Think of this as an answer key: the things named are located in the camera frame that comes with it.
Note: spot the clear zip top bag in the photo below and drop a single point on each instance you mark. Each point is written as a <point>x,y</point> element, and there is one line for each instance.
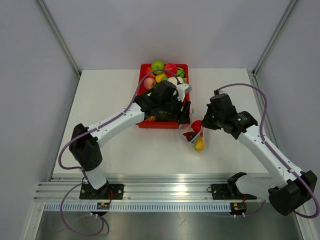
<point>187,127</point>

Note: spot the dark green round vegetable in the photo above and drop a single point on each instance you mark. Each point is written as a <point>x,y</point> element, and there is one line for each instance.
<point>180,72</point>

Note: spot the white cauliflower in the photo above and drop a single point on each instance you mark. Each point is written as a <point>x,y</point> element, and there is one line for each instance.
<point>177,80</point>

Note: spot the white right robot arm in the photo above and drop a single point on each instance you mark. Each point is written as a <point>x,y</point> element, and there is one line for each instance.
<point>289,188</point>

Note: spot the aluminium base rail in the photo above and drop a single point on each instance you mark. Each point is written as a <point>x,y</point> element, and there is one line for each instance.
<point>140,187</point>

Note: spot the left aluminium frame post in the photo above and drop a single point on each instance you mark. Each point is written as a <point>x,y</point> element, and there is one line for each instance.
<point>58,36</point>

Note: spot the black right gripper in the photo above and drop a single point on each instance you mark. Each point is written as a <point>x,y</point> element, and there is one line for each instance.
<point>206,122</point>

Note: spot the small pineapple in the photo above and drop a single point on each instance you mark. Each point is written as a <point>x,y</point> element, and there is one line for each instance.
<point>157,118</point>

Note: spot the aluminium frame post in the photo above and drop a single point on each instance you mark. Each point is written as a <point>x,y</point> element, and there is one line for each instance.
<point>58,36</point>
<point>274,36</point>

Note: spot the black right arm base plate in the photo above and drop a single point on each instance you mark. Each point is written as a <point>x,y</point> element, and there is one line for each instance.
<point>219,191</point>

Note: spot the white slotted cable duct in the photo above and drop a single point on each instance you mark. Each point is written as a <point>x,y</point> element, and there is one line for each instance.
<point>149,207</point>

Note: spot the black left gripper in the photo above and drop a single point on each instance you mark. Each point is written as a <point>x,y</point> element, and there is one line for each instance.
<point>182,117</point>

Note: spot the dark red onion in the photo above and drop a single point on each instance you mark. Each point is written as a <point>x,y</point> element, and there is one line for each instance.
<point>189,136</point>

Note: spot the right aluminium frame post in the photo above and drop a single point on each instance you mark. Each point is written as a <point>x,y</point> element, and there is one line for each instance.
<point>274,36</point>

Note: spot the green apple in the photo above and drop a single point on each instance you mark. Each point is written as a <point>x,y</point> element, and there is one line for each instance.
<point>157,67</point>

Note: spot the red plastic tray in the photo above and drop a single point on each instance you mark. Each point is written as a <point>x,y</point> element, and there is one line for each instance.
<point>161,125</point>

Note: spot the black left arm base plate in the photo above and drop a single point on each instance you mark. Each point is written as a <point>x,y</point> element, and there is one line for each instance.
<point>109,192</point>

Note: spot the yellow lemon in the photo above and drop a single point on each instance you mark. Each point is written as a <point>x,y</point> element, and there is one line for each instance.
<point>160,77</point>

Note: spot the red apple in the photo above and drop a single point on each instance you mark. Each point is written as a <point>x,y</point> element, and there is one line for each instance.
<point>170,69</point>

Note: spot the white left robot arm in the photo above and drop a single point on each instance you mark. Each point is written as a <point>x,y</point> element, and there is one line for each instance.
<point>87,141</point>

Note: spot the pink peach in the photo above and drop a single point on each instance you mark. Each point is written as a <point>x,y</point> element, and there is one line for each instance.
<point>149,83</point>

